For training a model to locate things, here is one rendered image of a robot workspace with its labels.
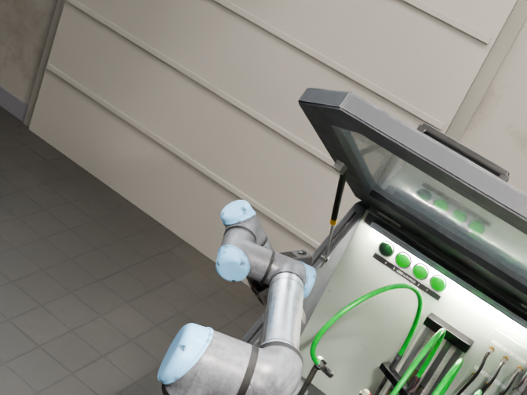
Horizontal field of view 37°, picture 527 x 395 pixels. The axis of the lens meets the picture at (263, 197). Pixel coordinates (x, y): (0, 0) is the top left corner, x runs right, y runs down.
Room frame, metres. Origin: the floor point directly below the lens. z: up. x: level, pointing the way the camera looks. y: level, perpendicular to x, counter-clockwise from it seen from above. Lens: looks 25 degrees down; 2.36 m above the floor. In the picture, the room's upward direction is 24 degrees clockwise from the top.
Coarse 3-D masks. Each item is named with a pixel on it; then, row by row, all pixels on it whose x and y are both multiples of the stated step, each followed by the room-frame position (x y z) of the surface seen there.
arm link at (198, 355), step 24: (192, 336) 1.13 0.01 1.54; (216, 336) 1.16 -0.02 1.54; (168, 360) 1.12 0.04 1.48; (192, 360) 1.10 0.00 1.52; (216, 360) 1.12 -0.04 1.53; (240, 360) 1.13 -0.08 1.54; (168, 384) 1.10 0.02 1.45; (192, 384) 1.10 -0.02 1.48; (216, 384) 1.10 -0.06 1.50; (240, 384) 1.11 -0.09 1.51
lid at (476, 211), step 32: (320, 96) 1.53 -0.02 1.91; (352, 96) 1.43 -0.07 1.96; (320, 128) 1.68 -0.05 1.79; (352, 128) 1.49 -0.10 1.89; (384, 128) 1.39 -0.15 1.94; (352, 160) 1.80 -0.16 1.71; (384, 160) 1.64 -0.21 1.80; (416, 160) 1.39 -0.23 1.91; (448, 160) 1.34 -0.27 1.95; (480, 160) 1.37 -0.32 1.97; (384, 192) 1.98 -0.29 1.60; (416, 192) 1.72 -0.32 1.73; (448, 192) 1.53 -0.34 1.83; (480, 192) 1.31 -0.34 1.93; (512, 192) 1.30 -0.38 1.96; (416, 224) 1.99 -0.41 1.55; (448, 224) 1.81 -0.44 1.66; (480, 224) 1.60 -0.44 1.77; (512, 224) 1.35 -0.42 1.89; (480, 256) 1.91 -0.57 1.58; (512, 256) 1.67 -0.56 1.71; (512, 288) 1.91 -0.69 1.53
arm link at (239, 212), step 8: (240, 200) 1.65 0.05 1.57; (224, 208) 1.63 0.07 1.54; (232, 208) 1.62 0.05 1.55; (240, 208) 1.62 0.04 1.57; (248, 208) 1.62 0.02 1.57; (224, 216) 1.60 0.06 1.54; (232, 216) 1.60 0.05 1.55; (240, 216) 1.60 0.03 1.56; (248, 216) 1.61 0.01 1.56; (256, 216) 1.65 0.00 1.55; (224, 224) 1.61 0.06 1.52; (232, 224) 1.60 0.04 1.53; (240, 224) 1.59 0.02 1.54; (248, 224) 1.60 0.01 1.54; (256, 224) 1.63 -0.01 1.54; (224, 232) 1.59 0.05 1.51; (256, 232) 1.61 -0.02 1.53; (264, 232) 1.66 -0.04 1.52; (256, 240) 1.62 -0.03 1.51; (264, 240) 1.64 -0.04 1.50
